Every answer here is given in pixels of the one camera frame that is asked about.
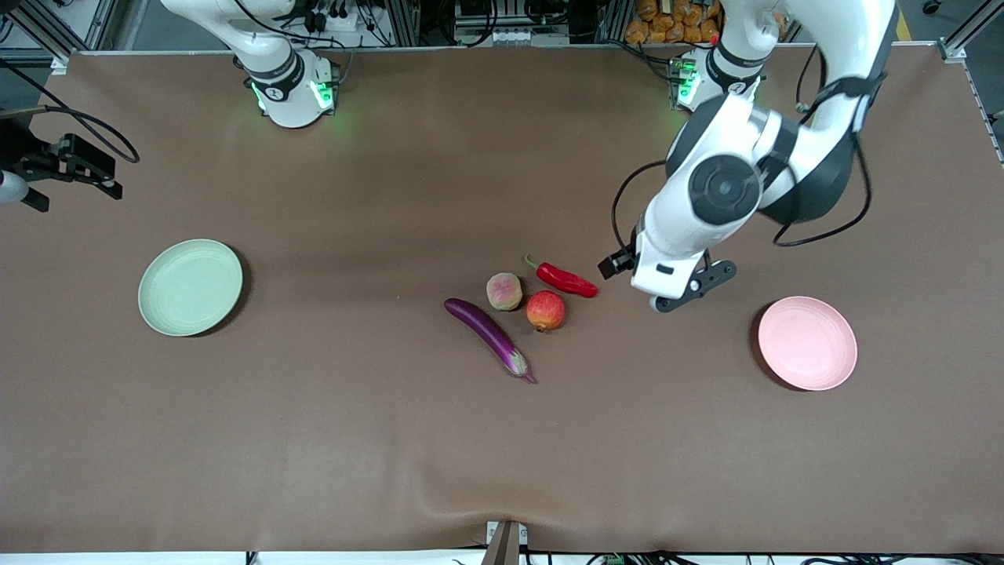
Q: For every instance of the aluminium table corner bracket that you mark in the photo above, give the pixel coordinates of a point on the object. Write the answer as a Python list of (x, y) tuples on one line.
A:
[(953, 49), (60, 64)]

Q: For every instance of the pink yellow peach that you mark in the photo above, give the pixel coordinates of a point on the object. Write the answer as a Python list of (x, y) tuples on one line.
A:
[(504, 292)]

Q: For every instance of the light green round plate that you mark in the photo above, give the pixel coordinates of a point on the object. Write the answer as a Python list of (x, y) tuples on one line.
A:
[(188, 286)]

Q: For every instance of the pink round plate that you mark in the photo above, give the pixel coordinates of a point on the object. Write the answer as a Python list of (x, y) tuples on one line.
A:
[(808, 345)]

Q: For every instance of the orange packaged goods pile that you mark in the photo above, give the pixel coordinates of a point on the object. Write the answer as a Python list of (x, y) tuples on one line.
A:
[(667, 23)]

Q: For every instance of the brown table cover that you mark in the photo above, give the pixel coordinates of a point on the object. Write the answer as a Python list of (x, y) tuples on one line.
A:
[(502, 439)]

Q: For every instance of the white power strip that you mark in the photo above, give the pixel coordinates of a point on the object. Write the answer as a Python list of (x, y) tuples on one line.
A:
[(337, 17)]

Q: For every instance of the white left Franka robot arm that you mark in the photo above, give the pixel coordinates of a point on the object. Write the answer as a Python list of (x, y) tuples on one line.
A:
[(831, 39)]

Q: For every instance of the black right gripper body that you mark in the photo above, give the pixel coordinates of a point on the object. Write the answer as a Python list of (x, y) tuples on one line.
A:
[(17, 147)]

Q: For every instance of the red pomegranate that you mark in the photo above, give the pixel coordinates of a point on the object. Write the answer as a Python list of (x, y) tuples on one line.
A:
[(545, 311)]

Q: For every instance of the purple eggplant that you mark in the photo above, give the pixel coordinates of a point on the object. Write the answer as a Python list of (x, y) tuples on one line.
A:
[(486, 329)]

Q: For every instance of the white terminal block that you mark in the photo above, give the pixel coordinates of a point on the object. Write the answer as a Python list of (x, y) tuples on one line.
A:
[(510, 35)]

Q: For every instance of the metal table edge clamp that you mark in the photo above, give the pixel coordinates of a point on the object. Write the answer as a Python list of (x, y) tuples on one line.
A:
[(506, 545)]

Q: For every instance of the red chili pepper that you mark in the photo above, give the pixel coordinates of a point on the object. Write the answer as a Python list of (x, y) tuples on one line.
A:
[(569, 280)]

